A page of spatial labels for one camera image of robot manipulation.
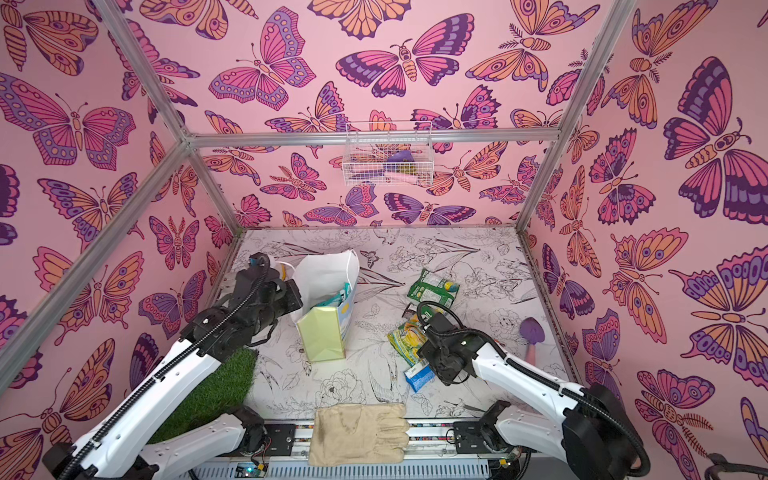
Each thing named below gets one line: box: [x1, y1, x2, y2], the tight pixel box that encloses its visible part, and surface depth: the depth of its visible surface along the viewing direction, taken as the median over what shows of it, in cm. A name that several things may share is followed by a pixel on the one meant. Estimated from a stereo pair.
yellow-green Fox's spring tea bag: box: [388, 318, 427, 367], surface depth 89 cm
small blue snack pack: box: [403, 363, 437, 393], surface depth 84 cm
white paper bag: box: [292, 250, 360, 363], surface depth 85 cm
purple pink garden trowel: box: [519, 317, 546, 366], surface depth 92 cm
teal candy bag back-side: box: [310, 282, 352, 310], surface depth 92 cm
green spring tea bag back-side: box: [407, 268, 460, 319], surface depth 101 cm
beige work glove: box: [309, 403, 410, 467], surface depth 76 cm
